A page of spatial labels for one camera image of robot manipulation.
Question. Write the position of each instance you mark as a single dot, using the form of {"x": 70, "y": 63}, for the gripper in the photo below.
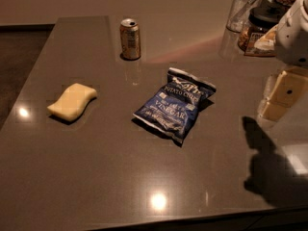
{"x": 294, "y": 38}

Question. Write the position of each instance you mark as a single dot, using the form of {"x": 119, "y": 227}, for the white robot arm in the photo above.
{"x": 289, "y": 41}

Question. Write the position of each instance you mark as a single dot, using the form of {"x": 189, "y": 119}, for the blue chip bag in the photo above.
{"x": 174, "y": 108}

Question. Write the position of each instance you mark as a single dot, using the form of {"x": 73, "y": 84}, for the glass jar with black lid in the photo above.
{"x": 260, "y": 20}

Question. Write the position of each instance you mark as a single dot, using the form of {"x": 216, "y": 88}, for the clear plastic cup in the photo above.
{"x": 238, "y": 13}

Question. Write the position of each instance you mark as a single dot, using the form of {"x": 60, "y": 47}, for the gold soda can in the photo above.
{"x": 130, "y": 39}

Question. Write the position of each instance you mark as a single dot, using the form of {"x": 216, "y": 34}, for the yellow sponge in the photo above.
{"x": 72, "y": 102}

